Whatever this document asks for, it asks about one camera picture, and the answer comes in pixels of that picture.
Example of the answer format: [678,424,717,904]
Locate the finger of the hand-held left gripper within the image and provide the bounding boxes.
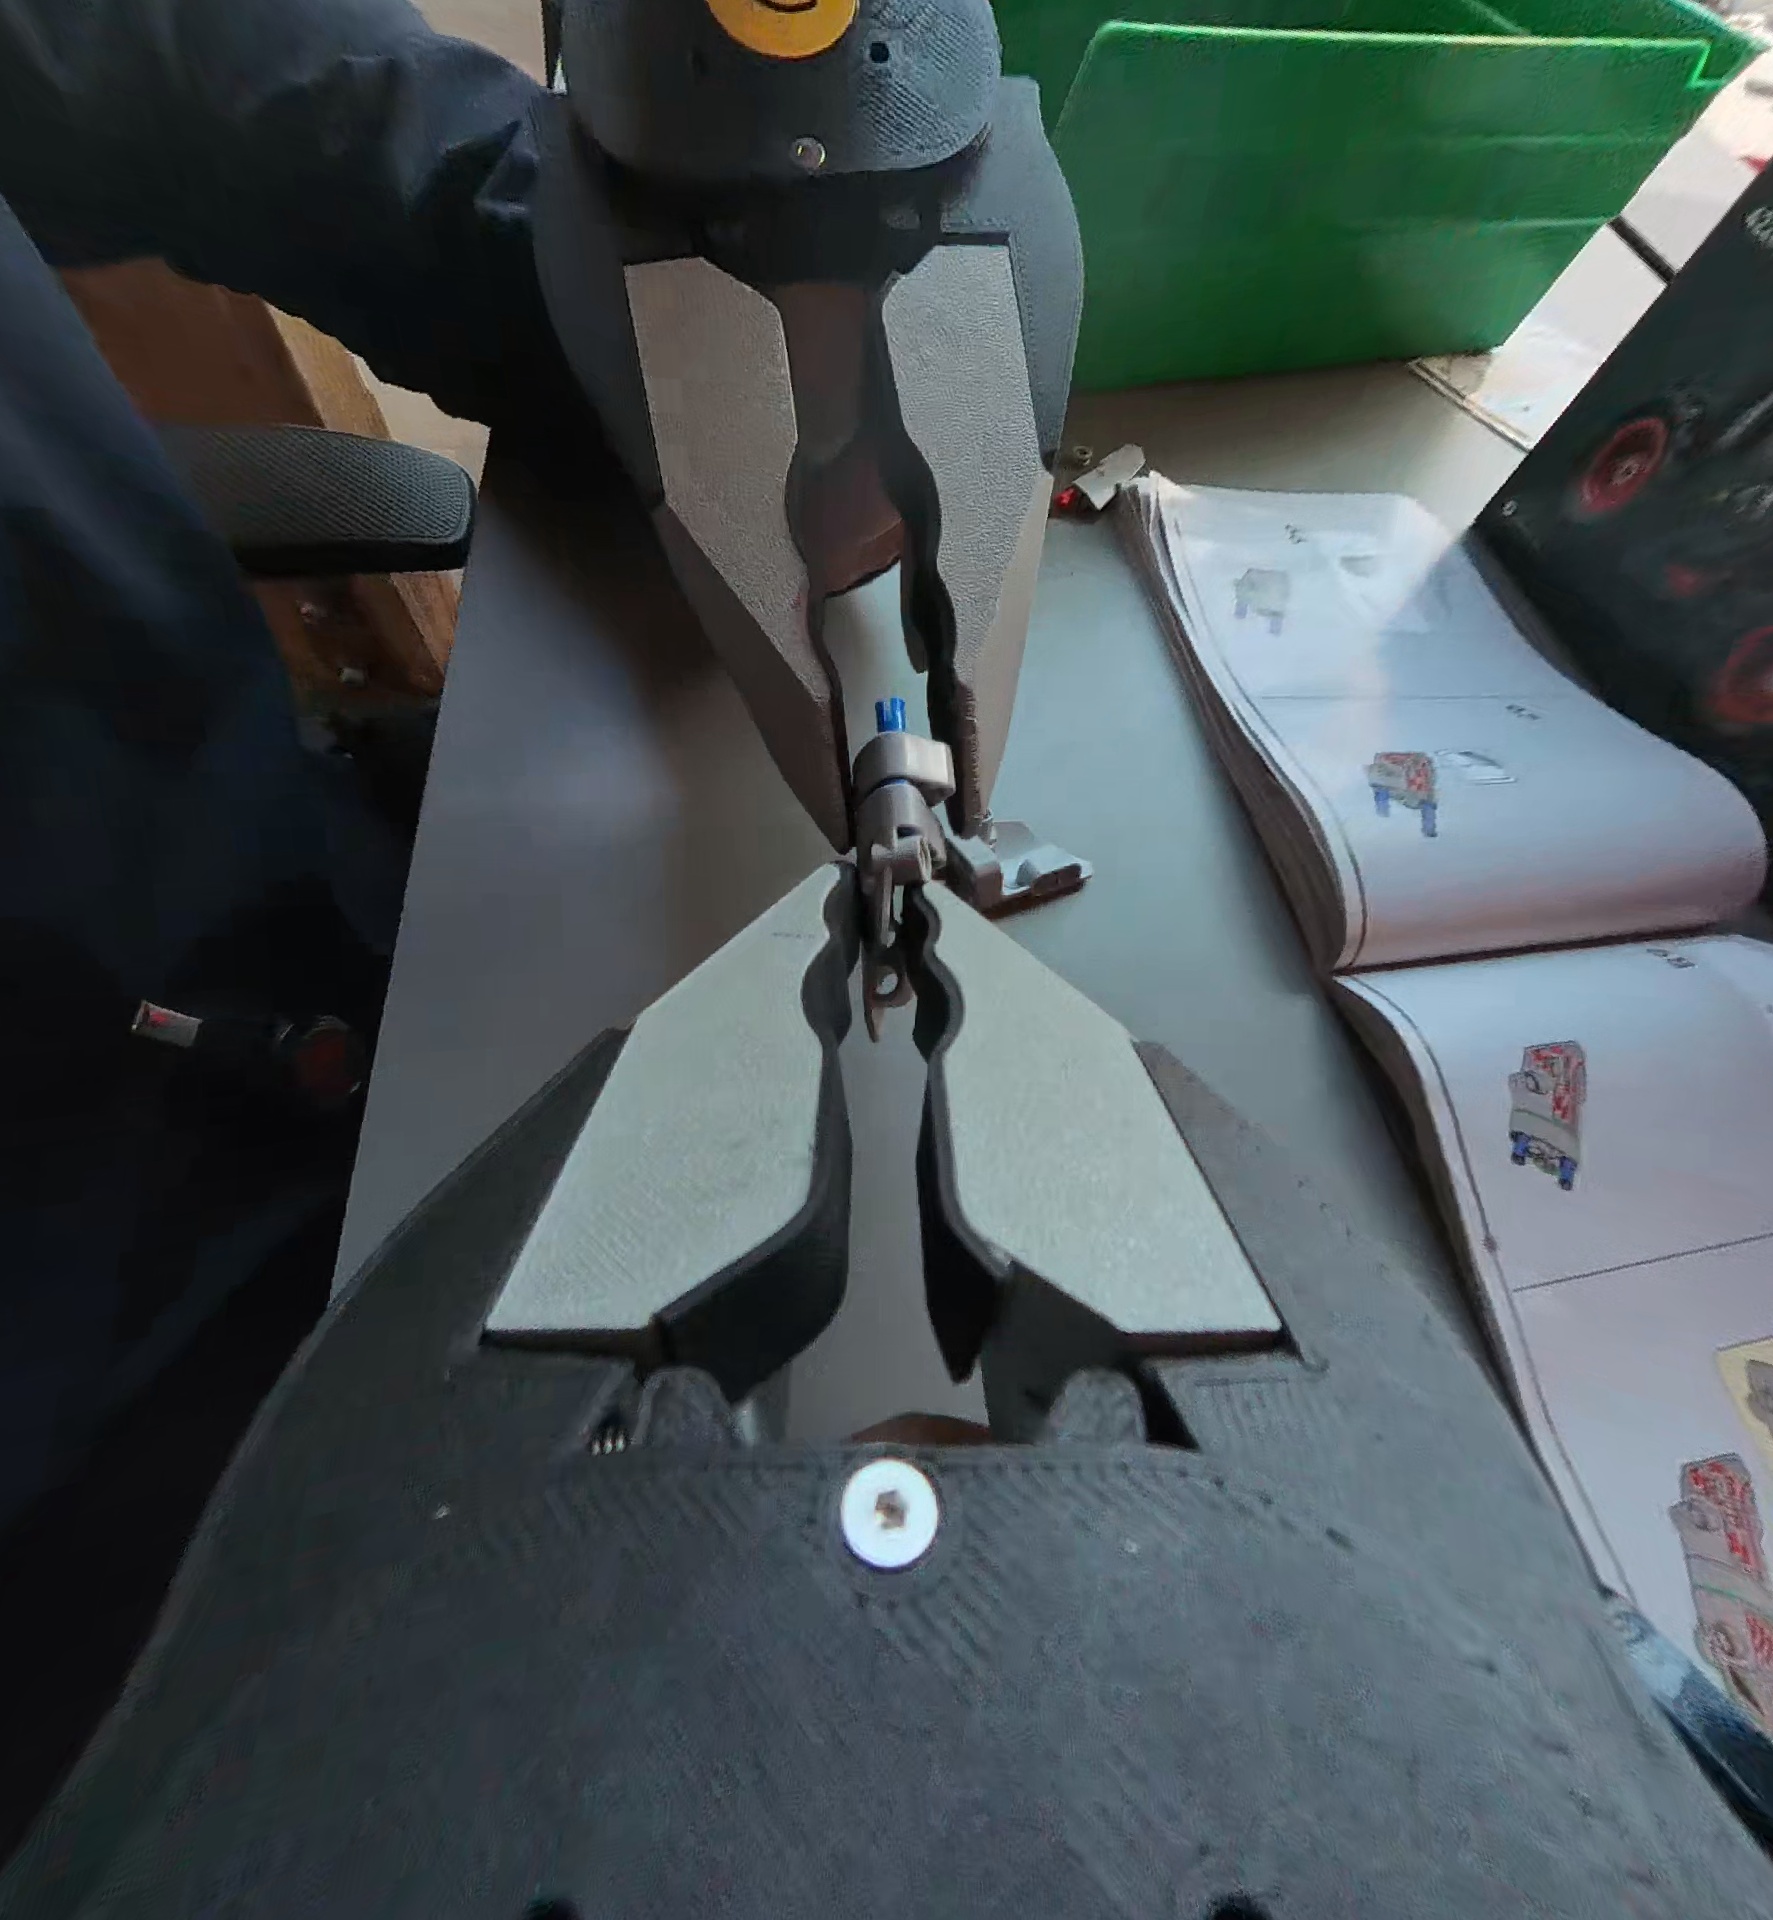
[880,236,1057,834]
[621,251,864,854]

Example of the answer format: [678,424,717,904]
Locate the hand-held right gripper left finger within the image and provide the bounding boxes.
[481,861,858,1408]

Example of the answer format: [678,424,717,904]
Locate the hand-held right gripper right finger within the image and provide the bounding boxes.
[905,882,1286,1443]

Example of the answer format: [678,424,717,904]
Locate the grey lego panel piece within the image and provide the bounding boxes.
[947,817,1095,916]

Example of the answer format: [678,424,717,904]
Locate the grey lego connector piece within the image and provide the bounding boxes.
[856,830,934,1047]

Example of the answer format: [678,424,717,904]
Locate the grey lego beam blue pins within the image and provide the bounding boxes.
[848,694,960,841]

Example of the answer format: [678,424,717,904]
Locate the person's left forearm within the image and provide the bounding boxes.
[0,0,566,436]

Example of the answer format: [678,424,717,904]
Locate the grey lego piece red pin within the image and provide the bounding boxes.
[1052,441,1146,521]

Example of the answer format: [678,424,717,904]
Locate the lego instruction booklet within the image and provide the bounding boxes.
[1117,472,1773,1779]

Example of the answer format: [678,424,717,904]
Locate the black lego set box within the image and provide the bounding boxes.
[1471,82,1773,967]

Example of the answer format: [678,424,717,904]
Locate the black mesh chair armrest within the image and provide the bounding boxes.
[157,424,478,579]

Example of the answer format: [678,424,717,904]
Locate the green plastic bin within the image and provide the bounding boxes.
[989,0,1773,398]

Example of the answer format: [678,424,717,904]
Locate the brown wooden furniture panel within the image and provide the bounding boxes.
[61,261,467,707]

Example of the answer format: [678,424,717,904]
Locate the printed paper sheet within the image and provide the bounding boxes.
[1408,225,1686,452]

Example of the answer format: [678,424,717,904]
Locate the person in dark clothing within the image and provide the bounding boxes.
[0,75,437,1727]

